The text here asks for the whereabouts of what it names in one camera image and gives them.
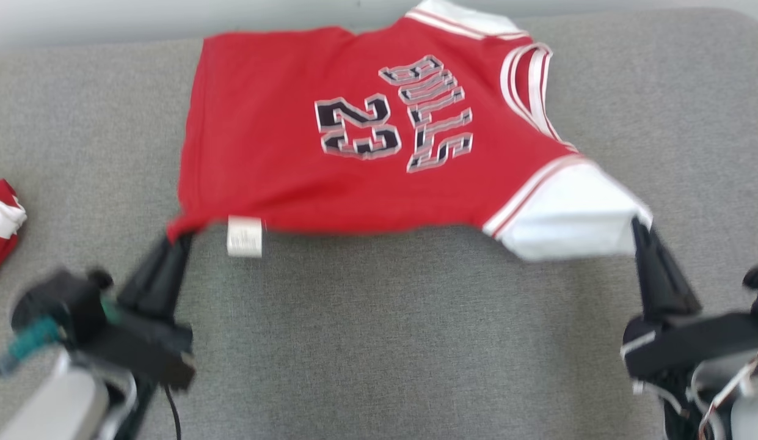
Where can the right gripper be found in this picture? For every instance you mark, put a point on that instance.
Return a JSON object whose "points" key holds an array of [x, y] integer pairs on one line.
{"points": [[696, 342]]}

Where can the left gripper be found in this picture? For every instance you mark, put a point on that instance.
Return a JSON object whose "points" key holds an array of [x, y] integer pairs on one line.
{"points": [[140, 348]]}

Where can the red Bulls basketball jersey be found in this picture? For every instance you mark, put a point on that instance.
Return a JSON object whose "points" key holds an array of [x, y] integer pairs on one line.
{"points": [[262, 153]]}

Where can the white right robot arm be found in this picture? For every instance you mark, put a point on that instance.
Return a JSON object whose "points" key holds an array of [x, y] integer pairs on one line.
{"points": [[751, 421]]}

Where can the grey fabric sofa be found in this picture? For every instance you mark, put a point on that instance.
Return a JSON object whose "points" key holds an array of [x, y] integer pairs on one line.
{"points": [[378, 342]]}

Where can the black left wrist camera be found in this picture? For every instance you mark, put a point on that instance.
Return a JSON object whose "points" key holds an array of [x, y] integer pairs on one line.
{"points": [[55, 305]]}

